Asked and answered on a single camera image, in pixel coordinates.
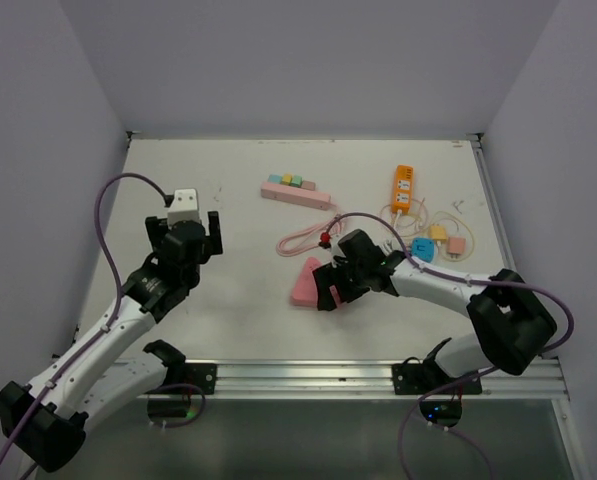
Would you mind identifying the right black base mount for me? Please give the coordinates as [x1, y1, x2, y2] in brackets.
[391, 357, 453, 395]

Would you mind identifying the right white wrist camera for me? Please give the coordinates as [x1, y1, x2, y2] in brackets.
[318, 231, 344, 257]

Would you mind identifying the aluminium front rail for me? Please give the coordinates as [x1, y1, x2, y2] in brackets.
[186, 359, 569, 400]

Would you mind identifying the pink charger plug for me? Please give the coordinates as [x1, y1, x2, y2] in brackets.
[446, 236, 467, 260]

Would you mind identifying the white power strip cord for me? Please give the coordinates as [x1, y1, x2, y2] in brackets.
[380, 209, 429, 256]

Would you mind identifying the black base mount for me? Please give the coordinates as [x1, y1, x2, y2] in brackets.
[149, 362, 218, 396]
[391, 357, 453, 395]

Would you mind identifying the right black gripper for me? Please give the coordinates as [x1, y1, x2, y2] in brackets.
[313, 257, 370, 311]

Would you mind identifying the brown cube plug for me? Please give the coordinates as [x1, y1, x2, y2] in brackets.
[301, 180, 316, 191]

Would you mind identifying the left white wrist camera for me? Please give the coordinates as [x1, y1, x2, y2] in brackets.
[166, 188, 201, 228]

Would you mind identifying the pink triangular socket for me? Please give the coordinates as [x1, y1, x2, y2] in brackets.
[289, 257, 322, 309]

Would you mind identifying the right side rail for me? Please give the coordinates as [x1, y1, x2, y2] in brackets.
[468, 136, 555, 375]

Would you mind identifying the orange power strip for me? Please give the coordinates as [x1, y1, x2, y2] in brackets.
[391, 165, 414, 214]

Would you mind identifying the blue plug adapter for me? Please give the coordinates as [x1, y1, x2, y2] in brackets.
[410, 237, 436, 263]

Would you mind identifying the green cube plug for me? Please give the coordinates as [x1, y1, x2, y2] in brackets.
[290, 175, 303, 188]

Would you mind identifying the yellow charger plug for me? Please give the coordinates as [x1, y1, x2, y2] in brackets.
[428, 224, 448, 245]

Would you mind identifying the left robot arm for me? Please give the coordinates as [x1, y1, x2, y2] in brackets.
[0, 211, 223, 473]

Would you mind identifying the long pink power strip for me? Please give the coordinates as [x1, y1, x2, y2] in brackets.
[260, 182, 332, 210]

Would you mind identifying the yellow thin cable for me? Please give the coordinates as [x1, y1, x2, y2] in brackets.
[407, 197, 477, 261]

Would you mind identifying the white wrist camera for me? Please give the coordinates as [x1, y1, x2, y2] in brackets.
[166, 188, 201, 228]
[318, 231, 344, 257]

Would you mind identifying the pink cord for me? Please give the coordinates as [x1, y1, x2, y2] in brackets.
[275, 212, 342, 259]

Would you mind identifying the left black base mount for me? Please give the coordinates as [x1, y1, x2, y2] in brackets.
[149, 362, 218, 396]

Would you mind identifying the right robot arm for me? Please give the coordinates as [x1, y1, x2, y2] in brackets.
[313, 229, 557, 393]

